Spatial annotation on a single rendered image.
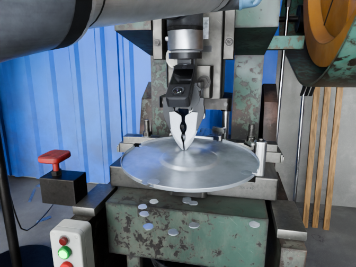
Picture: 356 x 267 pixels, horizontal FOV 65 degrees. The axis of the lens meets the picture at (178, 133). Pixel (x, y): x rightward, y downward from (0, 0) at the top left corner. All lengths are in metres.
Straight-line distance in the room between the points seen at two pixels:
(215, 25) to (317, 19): 0.41
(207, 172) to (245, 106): 0.50
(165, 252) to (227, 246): 0.16
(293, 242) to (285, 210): 0.10
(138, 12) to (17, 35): 0.11
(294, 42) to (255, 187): 0.45
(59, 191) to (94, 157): 1.59
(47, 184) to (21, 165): 1.99
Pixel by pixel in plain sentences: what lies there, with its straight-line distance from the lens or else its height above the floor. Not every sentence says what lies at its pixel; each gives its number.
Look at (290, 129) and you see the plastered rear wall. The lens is 2.06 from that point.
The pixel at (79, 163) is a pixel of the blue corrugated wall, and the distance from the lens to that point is 2.43.
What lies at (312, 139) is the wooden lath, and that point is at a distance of 1.82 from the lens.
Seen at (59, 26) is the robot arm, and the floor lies 1.00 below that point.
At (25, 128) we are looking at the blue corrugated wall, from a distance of 2.62.
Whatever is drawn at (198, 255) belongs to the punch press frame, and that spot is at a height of 0.53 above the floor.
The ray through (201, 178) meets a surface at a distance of 0.52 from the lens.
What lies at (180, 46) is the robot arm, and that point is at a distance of 0.59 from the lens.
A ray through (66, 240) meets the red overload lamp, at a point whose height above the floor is 0.61.
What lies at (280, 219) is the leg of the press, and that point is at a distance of 0.70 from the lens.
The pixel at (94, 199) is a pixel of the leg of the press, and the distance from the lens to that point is 0.77.
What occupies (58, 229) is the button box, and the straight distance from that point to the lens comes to 0.70.
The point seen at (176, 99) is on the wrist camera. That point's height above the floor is 0.92.
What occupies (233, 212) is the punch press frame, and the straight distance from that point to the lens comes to 0.69.
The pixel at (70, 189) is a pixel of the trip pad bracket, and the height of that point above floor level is 0.68.
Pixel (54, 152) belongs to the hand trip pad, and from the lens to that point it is 0.78.
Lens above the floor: 0.98
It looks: 14 degrees down
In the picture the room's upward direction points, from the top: straight up
